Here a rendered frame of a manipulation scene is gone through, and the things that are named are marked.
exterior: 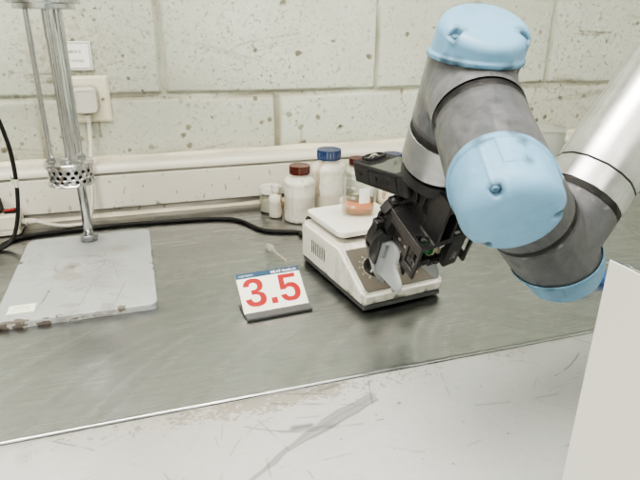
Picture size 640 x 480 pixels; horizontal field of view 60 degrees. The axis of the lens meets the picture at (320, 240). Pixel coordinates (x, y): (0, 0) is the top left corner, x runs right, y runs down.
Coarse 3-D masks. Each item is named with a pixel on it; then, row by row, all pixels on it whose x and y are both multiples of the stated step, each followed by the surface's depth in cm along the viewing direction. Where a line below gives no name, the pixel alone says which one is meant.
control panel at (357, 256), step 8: (360, 248) 78; (352, 256) 77; (360, 256) 77; (368, 256) 77; (352, 264) 76; (360, 264) 76; (360, 272) 75; (400, 272) 77; (416, 272) 78; (424, 272) 78; (360, 280) 74; (368, 280) 75; (376, 280) 75; (408, 280) 76; (416, 280) 77; (424, 280) 77; (368, 288) 74; (376, 288) 74; (384, 288) 74
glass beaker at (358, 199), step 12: (348, 168) 81; (348, 180) 82; (348, 192) 82; (360, 192) 82; (372, 192) 83; (348, 204) 83; (360, 204) 82; (372, 204) 84; (348, 216) 84; (360, 216) 83
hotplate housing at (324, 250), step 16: (304, 224) 87; (304, 240) 88; (320, 240) 83; (336, 240) 80; (352, 240) 80; (304, 256) 90; (320, 256) 83; (336, 256) 78; (320, 272) 85; (336, 272) 79; (352, 272) 76; (352, 288) 75; (416, 288) 76; (432, 288) 78; (368, 304) 74; (384, 304) 75
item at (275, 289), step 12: (264, 276) 76; (276, 276) 77; (288, 276) 77; (240, 288) 74; (252, 288) 75; (264, 288) 75; (276, 288) 76; (288, 288) 76; (300, 288) 77; (252, 300) 74; (264, 300) 74; (276, 300) 75; (288, 300) 75
